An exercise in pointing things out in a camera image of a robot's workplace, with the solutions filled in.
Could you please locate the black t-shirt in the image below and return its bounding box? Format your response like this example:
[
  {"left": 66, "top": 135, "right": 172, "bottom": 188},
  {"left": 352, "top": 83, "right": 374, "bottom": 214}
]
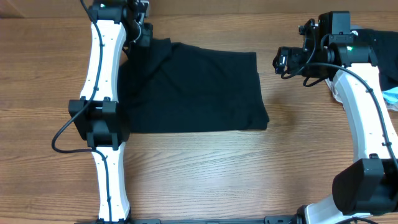
[{"left": 118, "top": 39, "right": 269, "bottom": 133}]

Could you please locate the light blue folded garment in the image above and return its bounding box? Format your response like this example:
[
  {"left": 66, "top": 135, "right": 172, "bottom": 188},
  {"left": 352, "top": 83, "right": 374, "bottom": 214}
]
[{"left": 382, "top": 87, "right": 398, "bottom": 111}]

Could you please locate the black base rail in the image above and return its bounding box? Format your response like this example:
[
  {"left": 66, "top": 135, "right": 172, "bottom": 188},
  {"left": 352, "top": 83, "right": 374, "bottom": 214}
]
[{"left": 74, "top": 214, "right": 312, "bottom": 224}]

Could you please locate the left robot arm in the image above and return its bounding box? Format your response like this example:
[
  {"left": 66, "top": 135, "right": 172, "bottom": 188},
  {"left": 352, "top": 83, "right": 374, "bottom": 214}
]
[{"left": 68, "top": 1, "right": 152, "bottom": 223}]

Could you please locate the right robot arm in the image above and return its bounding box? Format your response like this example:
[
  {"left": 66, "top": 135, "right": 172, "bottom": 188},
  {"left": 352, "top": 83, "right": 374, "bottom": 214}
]
[{"left": 265, "top": 11, "right": 397, "bottom": 224}]

